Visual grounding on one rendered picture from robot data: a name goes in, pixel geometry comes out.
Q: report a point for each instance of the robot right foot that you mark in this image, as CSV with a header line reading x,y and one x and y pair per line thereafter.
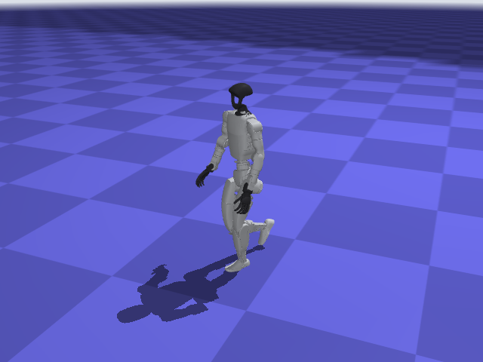
x,y
265,233

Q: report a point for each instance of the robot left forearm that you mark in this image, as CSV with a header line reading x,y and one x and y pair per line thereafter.
x,y
256,167

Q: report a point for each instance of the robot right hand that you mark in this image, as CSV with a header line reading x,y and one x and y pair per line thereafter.
x,y
203,174

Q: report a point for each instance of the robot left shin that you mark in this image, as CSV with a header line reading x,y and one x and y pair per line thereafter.
x,y
241,242

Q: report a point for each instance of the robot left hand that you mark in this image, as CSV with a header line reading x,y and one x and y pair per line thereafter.
x,y
245,200

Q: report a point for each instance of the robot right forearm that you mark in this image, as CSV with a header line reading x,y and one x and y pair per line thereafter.
x,y
219,150

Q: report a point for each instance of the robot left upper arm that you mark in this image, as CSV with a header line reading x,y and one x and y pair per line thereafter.
x,y
255,128

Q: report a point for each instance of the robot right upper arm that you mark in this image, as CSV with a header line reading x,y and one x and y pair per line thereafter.
x,y
223,139

